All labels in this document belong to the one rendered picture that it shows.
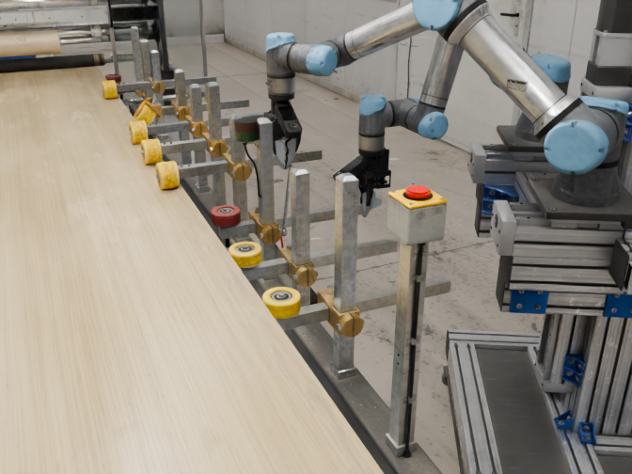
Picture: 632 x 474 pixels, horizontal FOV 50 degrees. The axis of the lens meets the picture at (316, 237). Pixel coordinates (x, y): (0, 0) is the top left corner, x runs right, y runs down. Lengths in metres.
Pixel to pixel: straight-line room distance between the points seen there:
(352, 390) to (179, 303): 0.42
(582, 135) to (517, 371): 1.21
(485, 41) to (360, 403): 0.80
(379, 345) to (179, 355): 1.72
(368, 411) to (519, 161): 0.98
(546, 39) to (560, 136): 3.28
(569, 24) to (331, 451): 3.82
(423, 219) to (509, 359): 1.51
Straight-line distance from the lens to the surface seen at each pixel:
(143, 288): 1.51
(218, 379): 1.21
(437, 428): 2.52
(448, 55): 1.85
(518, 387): 2.41
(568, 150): 1.47
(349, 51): 1.83
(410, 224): 1.07
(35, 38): 3.97
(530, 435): 2.23
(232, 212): 1.85
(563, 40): 4.62
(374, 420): 1.43
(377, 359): 2.82
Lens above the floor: 1.62
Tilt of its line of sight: 25 degrees down
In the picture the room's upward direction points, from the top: straight up
